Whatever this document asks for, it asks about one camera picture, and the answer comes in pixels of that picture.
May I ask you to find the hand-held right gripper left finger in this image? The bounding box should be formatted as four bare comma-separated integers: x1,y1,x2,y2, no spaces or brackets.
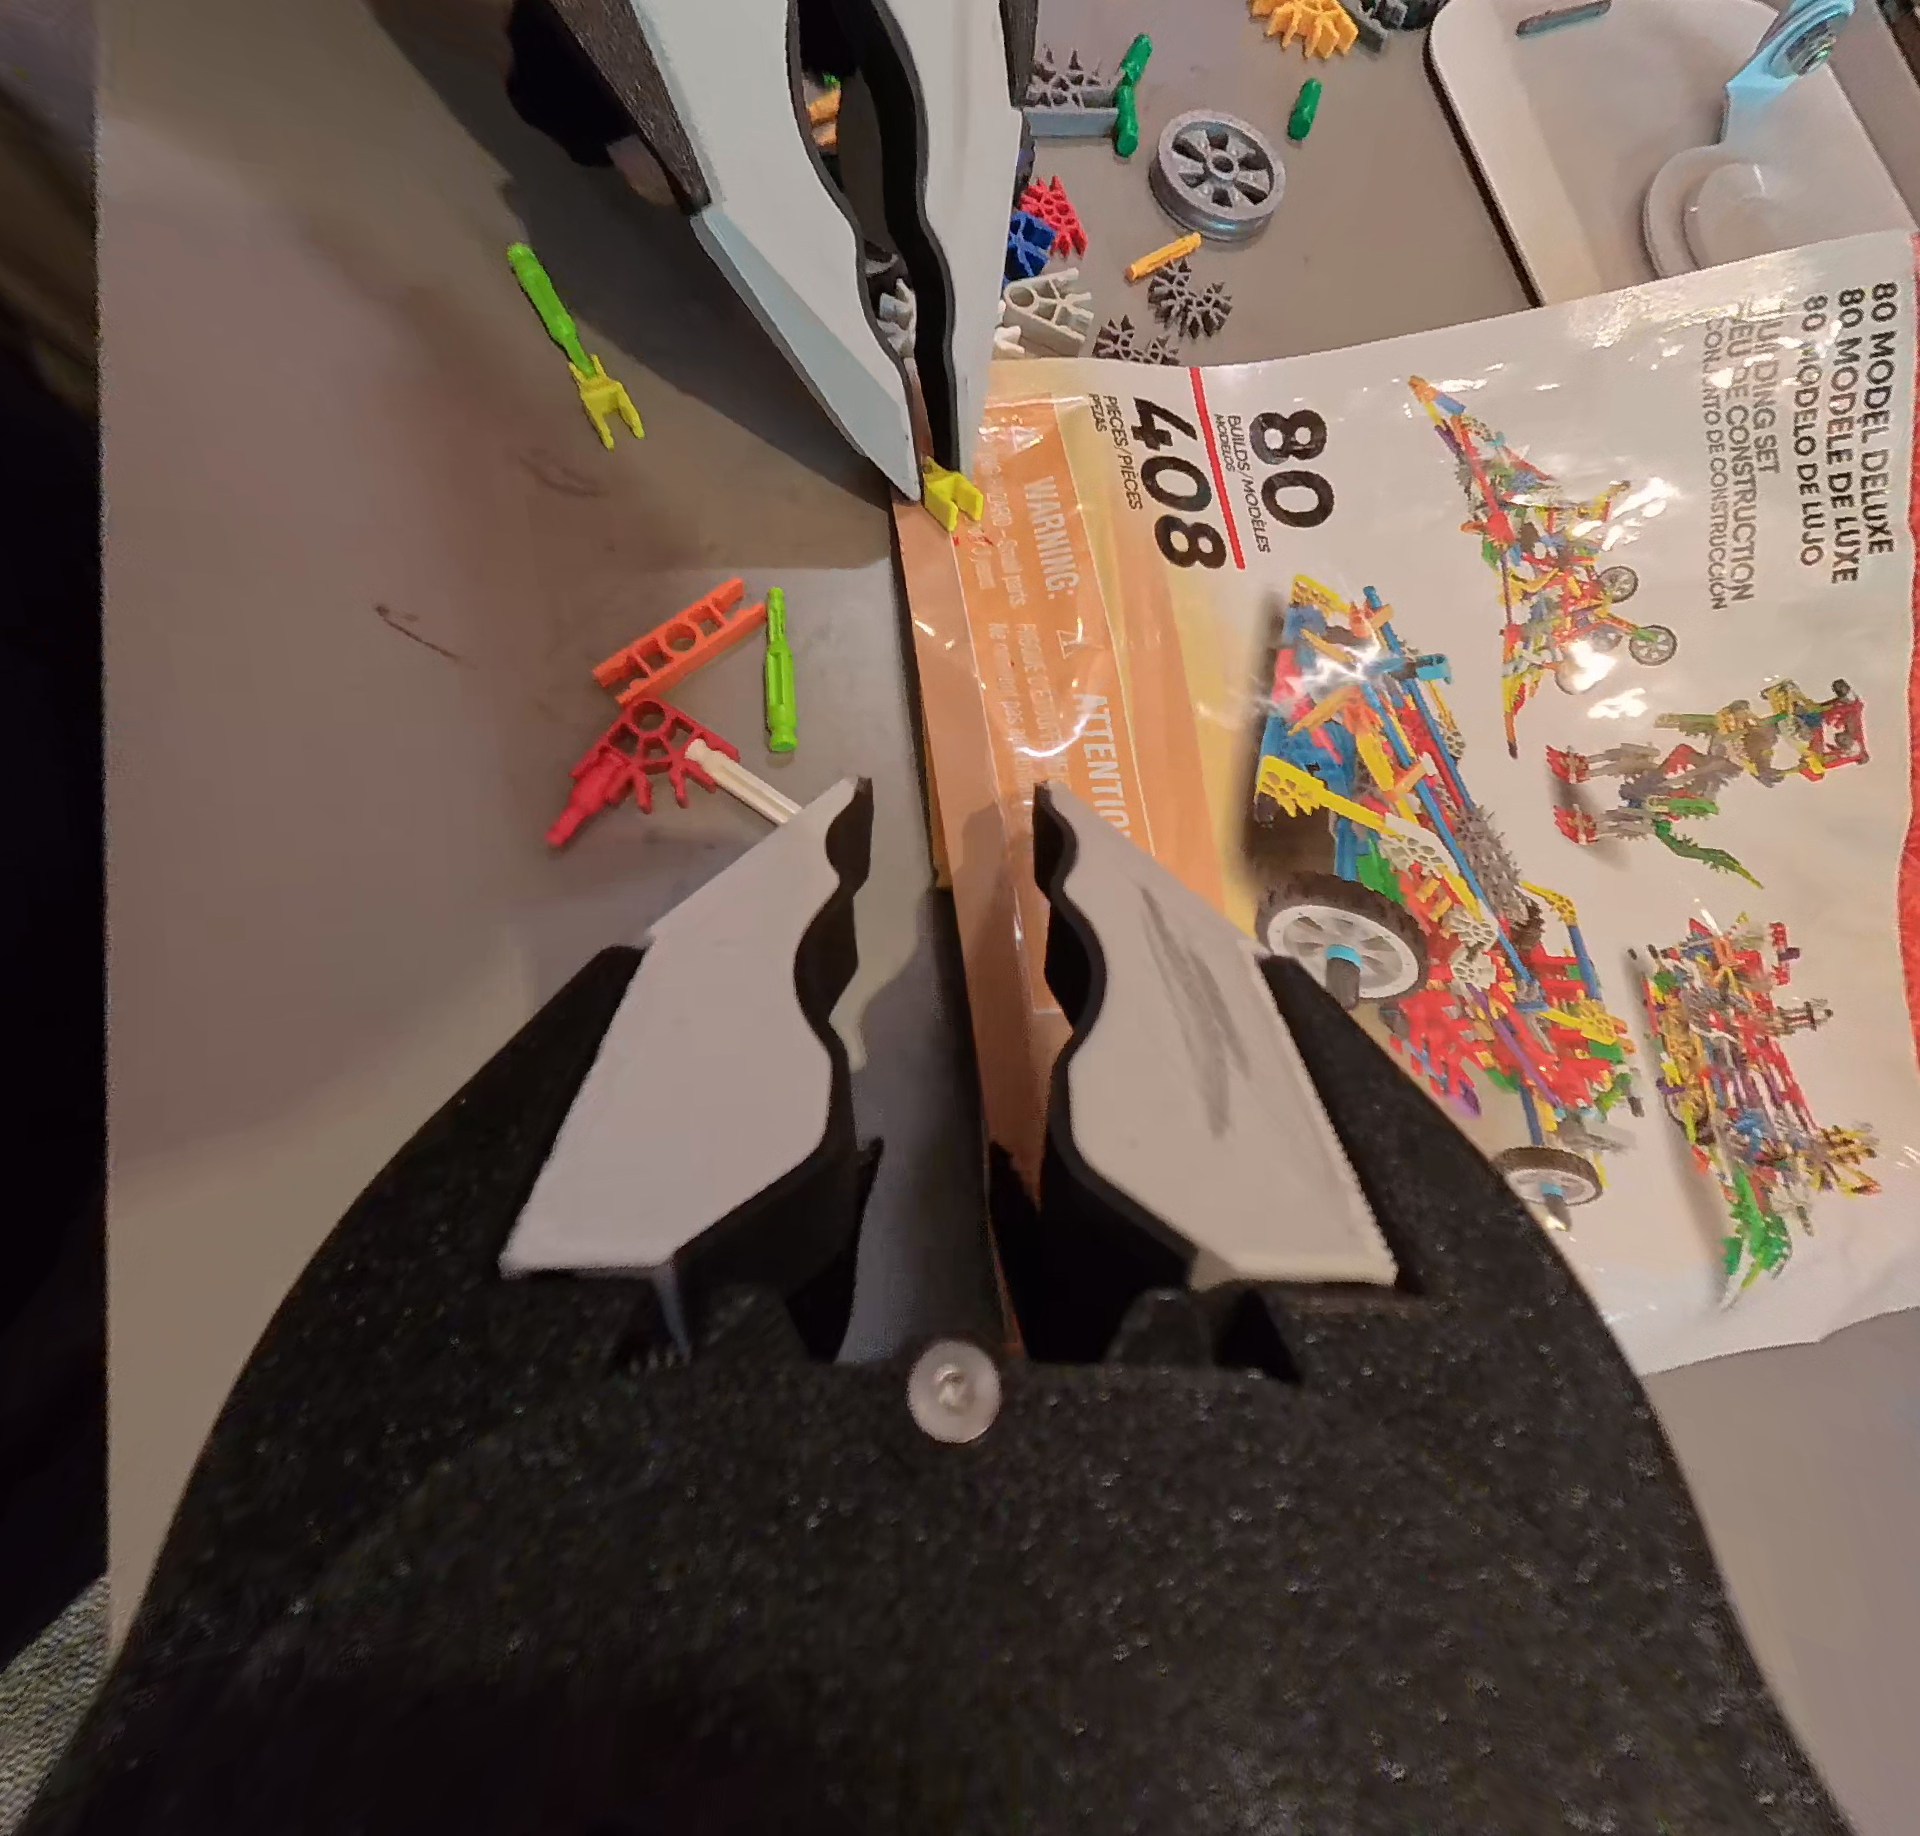
499,778,879,1358

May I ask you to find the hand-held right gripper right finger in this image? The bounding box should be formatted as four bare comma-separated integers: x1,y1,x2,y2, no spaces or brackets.
1034,782,1400,1294

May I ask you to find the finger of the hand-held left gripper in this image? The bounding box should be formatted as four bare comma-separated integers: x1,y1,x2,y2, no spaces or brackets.
847,0,1034,477
592,0,924,498

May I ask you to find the grey fan connector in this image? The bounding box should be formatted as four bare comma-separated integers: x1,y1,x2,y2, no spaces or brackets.
1024,43,1127,114

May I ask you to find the white fan connector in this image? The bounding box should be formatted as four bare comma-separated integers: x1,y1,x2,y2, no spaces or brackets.
995,270,1092,357

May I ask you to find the grey wheel hub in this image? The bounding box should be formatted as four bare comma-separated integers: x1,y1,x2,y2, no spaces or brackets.
1147,107,1290,242

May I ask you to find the red connector on white rod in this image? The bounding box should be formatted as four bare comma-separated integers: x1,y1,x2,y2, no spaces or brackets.
545,692,803,851

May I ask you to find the orange clip connector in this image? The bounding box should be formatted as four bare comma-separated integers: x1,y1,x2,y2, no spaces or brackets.
592,576,769,692

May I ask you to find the white document stand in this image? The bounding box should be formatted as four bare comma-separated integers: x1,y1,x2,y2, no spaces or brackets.
1426,0,1920,304

